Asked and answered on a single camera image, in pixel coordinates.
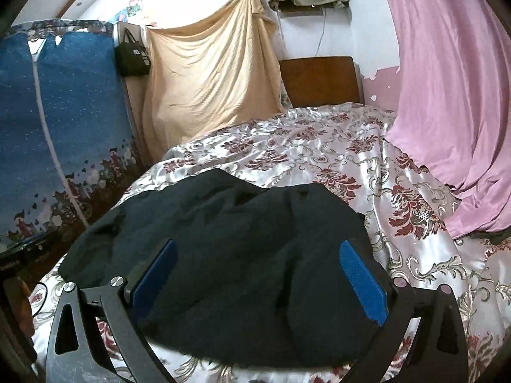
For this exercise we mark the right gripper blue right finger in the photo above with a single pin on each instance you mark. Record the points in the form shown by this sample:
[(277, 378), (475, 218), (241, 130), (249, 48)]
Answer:
[(438, 352)]

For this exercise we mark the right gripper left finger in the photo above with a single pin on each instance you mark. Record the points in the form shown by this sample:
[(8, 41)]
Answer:
[(76, 352)]

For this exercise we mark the black padded jacket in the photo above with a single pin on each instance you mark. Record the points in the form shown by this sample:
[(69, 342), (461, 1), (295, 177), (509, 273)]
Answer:
[(257, 282)]

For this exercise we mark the blue fabric wardrobe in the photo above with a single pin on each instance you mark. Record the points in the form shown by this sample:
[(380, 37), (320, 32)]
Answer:
[(68, 151)]

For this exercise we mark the pink curtain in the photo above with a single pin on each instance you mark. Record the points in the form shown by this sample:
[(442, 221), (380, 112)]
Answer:
[(454, 105)]

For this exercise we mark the brown wooden headboard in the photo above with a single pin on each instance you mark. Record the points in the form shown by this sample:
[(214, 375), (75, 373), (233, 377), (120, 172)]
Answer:
[(320, 81)]

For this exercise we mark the black hanging bag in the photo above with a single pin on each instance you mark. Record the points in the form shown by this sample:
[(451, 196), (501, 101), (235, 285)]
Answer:
[(131, 57)]

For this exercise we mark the yellow hanging blanket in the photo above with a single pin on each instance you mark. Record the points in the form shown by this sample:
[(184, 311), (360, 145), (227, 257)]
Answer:
[(215, 73)]

